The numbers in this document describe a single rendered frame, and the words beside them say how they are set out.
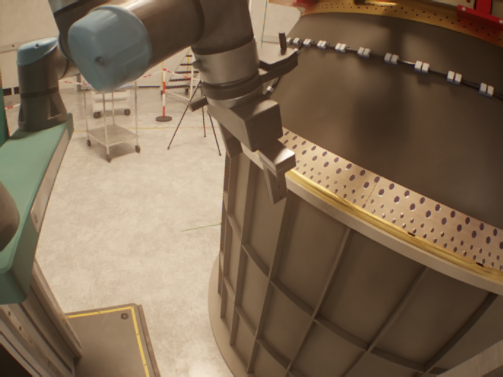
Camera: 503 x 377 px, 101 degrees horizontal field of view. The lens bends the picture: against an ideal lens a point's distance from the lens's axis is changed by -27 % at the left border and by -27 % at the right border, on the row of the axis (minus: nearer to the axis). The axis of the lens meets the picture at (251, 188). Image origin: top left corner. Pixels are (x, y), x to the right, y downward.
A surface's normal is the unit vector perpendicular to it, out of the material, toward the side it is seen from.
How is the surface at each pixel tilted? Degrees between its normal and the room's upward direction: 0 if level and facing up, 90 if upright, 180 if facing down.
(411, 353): 90
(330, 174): 43
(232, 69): 104
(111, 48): 83
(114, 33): 69
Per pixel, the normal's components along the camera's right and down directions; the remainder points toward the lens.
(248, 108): -0.18, -0.66
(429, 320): -0.50, 0.38
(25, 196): 0.11, -0.87
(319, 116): -0.69, -0.24
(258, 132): 0.52, 0.58
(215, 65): -0.28, 0.75
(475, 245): -0.28, -0.38
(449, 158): -0.49, -0.11
